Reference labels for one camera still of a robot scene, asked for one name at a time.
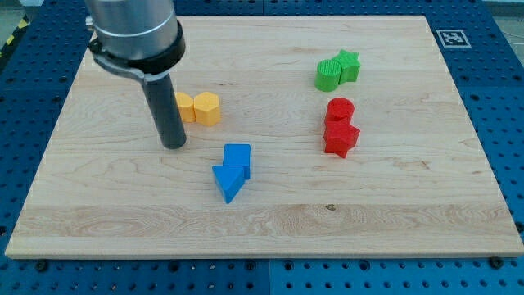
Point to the white fiducial marker tag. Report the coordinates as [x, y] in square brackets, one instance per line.
[453, 38]

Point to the green star block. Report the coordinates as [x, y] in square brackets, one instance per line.
[350, 65]

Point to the wooden board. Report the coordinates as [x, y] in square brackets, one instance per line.
[417, 183]

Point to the red star block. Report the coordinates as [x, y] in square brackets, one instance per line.
[339, 137]

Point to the red cylinder block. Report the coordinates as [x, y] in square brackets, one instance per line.
[339, 109]

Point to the blue cube block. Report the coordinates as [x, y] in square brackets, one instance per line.
[238, 154]

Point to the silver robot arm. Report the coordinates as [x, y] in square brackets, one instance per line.
[136, 39]

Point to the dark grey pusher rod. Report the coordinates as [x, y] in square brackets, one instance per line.
[160, 96]

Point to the blue triangle block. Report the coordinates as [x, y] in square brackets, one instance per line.
[230, 180]

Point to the green cylinder block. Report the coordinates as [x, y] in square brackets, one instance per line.
[327, 75]

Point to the yellow hexagon block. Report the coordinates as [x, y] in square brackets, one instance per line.
[207, 108]

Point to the yellow pentagon block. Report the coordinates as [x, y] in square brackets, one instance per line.
[185, 105]

